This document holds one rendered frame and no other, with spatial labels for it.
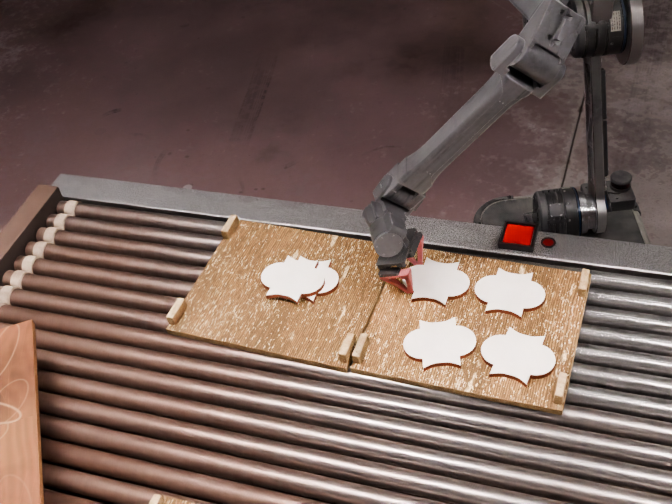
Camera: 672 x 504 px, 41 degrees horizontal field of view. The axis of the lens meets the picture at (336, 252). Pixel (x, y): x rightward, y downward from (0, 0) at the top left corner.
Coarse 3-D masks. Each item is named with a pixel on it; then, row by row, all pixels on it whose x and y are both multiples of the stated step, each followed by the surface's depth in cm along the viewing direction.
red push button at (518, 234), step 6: (510, 228) 198; (516, 228) 198; (522, 228) 198; (528, 228) 197; (504, 234) 197; (510, 234) 197; (516, 234) 196; (522, 234) 196; (528, 234) 196; (504, 240) 196; (510, 240) 195; (516, 240) 195; (522, 240) 195; (528, 240) 195
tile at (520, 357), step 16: (496, 336) 175; (512, 336) 174; (528, 336) 174; (544, 336) 173; (496, 352) 172; (512, 352) 172; (528, 352) 171; (544, 352) 171; (496, 368) 170; (512, 368) 169; (528, 368) 169; (544, 368) 168
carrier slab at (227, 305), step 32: (256, 224) 209; (224, 256) 203; (256, 256) 202; (320, 256) 199; (352, 256) 198; (192, 288) 197; (224, 288) 196; (256, 288) 195; (352, 288) 191; (192, 320) 190; (224, 320) 189; (256, 320) 188; (288, 320) 187; (320, 320) 186; (352, 320) 184; (256, 352) 183; (288, 352) 181; (320, 352) 180; (352, 352) 179
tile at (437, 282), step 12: (432, 264) 191; (444, 264) 190; (456, 264) 190; (420, 276) 189; (432, 276) 188; (444, 276) 188; (456, 276) 187; (420, 288) 186; (432, 288) 186; (444, 288) 186; (456, 288) 185; (468, 288) 185; (420, 300) 186; (432, 300) 185; (444, 300) 183
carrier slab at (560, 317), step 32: (416, 256) 195; (448, 256) 194; (384, 288) 190; (544, 288) 184; (576, 288) 182; (384, 320) 183; (416, 320) 182; (480, 320) 180; (512, 320) 179; (544, 320) 178; (576, 320) 177; (384, 352) 177; (480, 352) 174; (416, 384) 172; (448, 384) 170; (480, 384) 169; (512, 384) 168; (544, 384) 167
